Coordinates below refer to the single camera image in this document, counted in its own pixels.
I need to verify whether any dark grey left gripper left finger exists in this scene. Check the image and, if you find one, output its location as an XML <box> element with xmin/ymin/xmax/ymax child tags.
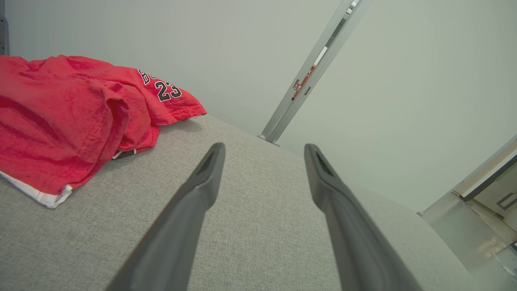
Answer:
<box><xmin>106</xmin><ymin>142</ymin><xmax>225</xmax><ymax>291</ymax></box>

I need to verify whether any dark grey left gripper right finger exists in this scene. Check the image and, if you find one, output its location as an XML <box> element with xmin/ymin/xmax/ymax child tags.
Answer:
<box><xmin>304</xmin><ymin>143</ymin><xmax>422</xmax><ymax>291</ymax></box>

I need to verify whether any red Bulls shorts white stripe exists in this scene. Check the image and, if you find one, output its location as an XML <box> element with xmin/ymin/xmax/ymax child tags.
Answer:
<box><xmin>0</xmin><ymin>55</ymin><xmax>207</xmax><ymax>209</ymax></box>

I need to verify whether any grey fabric sofa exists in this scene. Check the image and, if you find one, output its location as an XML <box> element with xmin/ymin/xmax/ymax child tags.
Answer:
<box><xmin>0</xmin><ymin>114</ymin><xmax>481</xmax><ymax>291</ymax></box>

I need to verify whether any aluminium door frame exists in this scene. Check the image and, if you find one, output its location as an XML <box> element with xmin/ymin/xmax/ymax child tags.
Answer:
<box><xmin>417</xmin><ymin>135</ymin><xmax>517</xmax><ymax>291</ymax></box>

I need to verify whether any aluminium partition post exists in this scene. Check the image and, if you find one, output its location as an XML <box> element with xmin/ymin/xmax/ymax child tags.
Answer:
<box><xmin>258</xmin><ymin>0</ymin><xmax>373</xmax><ymax>147</ymax></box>

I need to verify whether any grey partition frame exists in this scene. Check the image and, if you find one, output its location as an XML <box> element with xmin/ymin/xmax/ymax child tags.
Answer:
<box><xmin>0</xmin><ymin>14</ymin><xmax>9</xmax><ymax>56</ymax></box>

